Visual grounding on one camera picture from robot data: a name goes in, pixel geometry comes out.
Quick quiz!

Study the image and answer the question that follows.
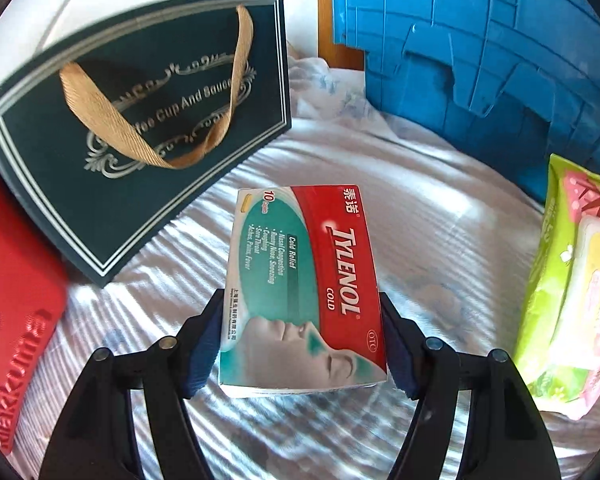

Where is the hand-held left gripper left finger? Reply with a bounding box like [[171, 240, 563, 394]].
[[39, 287, 225, 480]]

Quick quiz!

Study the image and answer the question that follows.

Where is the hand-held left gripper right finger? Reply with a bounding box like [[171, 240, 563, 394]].
[[377, 291, 561, 480]]

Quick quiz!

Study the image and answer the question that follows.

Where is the green pink wet wipes pack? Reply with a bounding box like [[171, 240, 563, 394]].
[[512, 154, 600, 421]]

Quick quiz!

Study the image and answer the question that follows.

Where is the red teal medicine box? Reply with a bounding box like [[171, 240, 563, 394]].
[[215, 184, 391, 399]]

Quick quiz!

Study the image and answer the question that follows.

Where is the blue plastic storage crate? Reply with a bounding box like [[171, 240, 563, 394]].
[[330, 0, 600, 206]]

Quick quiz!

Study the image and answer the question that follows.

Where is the striped white tablecloth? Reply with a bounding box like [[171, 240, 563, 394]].
[[10, 52, 600, 480]]

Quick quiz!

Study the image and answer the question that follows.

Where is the red bear-face carry case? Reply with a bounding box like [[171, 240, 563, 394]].
[[0, 145, 70, 453]]

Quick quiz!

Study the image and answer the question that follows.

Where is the black gift box gold ribbon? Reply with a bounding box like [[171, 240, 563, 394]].
[[0, 0, 293, 288]]

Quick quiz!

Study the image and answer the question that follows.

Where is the wooden wall frame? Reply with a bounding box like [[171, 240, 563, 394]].
[[317, 0, 365, 71]]

